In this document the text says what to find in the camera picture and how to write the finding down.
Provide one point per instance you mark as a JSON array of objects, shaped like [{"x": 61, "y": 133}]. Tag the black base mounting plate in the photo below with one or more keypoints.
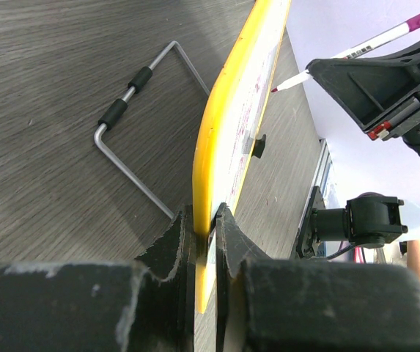
[{"x": 306, "y": 244}]

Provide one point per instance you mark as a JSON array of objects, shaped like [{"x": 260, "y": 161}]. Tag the small orange-framed whiteboard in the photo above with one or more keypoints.
[{"x": 227, "y": 138}]

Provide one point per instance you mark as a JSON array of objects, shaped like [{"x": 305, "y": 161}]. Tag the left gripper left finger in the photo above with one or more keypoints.
[{"x": 145, "y": 304}]

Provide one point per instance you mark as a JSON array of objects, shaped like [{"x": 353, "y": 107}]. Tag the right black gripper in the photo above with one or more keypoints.
[{"x": 381, "y": 94}]

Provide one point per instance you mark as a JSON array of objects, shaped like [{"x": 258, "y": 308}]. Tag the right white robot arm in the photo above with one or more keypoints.
[{"x": 367, "y": 221}]

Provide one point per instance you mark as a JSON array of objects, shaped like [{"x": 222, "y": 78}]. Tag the pink-capped whiteboard marker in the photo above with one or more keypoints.
[{"x": 361, "y": 49}]

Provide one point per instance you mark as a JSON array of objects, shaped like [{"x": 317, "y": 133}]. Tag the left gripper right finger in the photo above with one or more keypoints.
[{"x": 266, "y": 304}]

